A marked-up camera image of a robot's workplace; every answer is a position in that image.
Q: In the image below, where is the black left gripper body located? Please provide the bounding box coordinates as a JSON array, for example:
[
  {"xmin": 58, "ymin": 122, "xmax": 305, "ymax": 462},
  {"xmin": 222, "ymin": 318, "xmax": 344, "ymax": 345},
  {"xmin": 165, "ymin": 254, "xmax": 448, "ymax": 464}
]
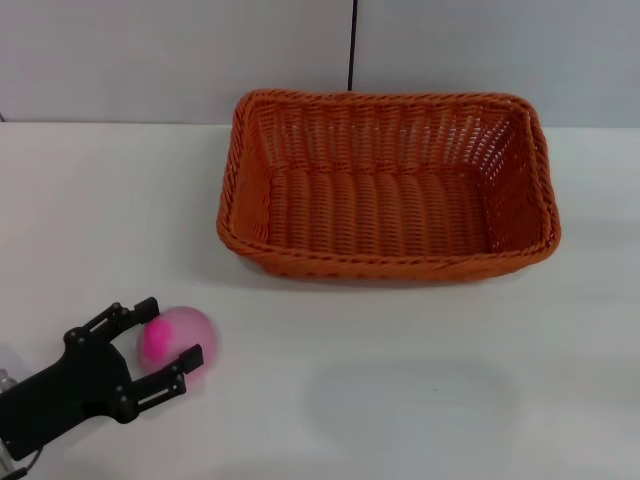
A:
[{"xmin": 0, "ymin": 325, "xmax": 142, "ymax": 462}]

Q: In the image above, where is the pink translucent ball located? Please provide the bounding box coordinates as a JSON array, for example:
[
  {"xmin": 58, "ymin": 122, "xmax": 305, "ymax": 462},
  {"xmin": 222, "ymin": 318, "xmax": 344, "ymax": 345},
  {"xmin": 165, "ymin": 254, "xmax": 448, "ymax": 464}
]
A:
[{"xmin": 135, "ymin": 305, "xmax": 221, "ymax": 387}]

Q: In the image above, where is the orange woven plastic basket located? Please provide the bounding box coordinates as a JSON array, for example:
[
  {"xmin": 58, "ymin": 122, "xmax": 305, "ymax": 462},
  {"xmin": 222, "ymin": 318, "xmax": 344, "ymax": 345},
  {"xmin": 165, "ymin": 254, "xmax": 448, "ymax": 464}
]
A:
[{"xmin": 215, "ymin": 88, "xmax": 561, "ymax": 281}]

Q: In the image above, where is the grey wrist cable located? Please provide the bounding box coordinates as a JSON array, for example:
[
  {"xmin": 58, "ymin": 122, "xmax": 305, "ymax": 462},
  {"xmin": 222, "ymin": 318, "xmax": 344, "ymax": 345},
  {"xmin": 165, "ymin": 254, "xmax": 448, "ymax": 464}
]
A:
[{"xmin": 0, "ymin": 444, "xmax": 44, "ymax": 475}]

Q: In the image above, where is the black cable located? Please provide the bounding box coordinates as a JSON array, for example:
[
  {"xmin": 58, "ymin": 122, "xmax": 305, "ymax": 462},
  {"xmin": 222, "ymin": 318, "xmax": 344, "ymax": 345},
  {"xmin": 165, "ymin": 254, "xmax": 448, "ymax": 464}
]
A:
[{"xmin": 346, "ymin": 0, "xmax": 359, "ymax": 93}]

